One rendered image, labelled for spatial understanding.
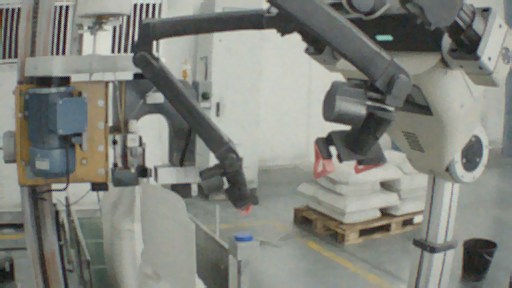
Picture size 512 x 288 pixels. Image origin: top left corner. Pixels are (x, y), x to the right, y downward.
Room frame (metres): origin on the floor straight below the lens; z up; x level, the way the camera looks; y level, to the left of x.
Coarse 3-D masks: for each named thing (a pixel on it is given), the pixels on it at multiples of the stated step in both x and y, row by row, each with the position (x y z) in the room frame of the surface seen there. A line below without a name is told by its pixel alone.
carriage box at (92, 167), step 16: (96, 80) 1.67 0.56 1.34; (16, 96) 1.33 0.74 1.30; (96, 96) 1.46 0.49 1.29; (16, 112) 1.33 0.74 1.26; (96, 112) 1.46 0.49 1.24; (16, 128) 1.33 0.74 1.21; (96, 128) 1.46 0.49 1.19; (16, 144) 1.33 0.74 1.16; (32, 144) 1.36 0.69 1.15; (96, 144) 1.46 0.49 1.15; (16, 160) 1.33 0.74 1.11; (80, 160) 1.43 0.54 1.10; (96, 160) 1.46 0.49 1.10; (80, 176) 1.43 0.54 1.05; (96, 176) 1.46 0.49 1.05
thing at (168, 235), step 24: (144, 192) 1.43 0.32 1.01; (168, 192) 1.33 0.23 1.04; (144, 216) 1.23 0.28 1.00; (168, 216) 1.12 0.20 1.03; (144, 240) 1.25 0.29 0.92; (168, 240) 1.13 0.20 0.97; (192, 240) 1.04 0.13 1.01; (144, 264) 1.34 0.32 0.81; (168, 264) 1.13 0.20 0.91; (192, 264) 1.04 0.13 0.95
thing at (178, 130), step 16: (128, 80) 1.50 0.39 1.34; (144, 80) 1.52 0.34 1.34; (128, 96) 1.50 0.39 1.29; (144, 96) 1.52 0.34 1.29; (192, 96) 1.59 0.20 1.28; (128, 112) 1.50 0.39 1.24; (144, 112) 1.52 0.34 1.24; (160, 112) 1.54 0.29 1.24; (176, 112) 1.57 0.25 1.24; (176, 128) 1.57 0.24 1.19; (176, 144) 1.57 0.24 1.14; (192, 144) 1.59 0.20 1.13; (176, 160) 1.57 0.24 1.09; (192, 160) 1.59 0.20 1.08
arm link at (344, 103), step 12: (336, 84) 0.83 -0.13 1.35; (348, 84) 0.83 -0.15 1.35; (360, 84) 0.85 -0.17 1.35; (372, 84) 0.88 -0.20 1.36; (396, 84) 0.79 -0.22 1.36; (408, 84) 0.80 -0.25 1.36; (324, 96) 0.86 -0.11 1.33; (336, 96) 0.81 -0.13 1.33; (348, 96) 0.82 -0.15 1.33; (360, 96) 0.82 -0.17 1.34; (372, 96) 0.82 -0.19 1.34; (384, 96) 0.82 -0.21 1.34; (396, 96) 0.80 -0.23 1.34; (324, 108) 0.85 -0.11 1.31; (336, 108) 0.81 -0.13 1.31; (348, 108) 0.81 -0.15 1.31; (360, 108) 0.82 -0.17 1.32; (336, 120) 0.82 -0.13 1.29; (348, 120) 0.82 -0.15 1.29; (360, 120) 0.82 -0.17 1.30
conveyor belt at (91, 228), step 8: (80, 224) 2.94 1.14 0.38; (88, 224) 2.96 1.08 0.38; (96, 224) 2.98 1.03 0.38; (88, 232) 2.80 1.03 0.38; (96, 232) 2.82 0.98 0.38; (88, 240) 2.65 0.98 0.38; (96, 240) 2.67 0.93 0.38; (88, 248) 2.52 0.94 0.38; (96, 248) 2.53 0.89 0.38; (96, 256) 2.41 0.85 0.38; (104, 256) 2.43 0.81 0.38; (96, 264) 2.29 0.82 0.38; (104, 264) 2.31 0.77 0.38; (96, 272) 2.19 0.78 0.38; (104, 272) 2.20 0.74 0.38; (96, 280) 2.09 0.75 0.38; (104, 280) 2.10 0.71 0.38
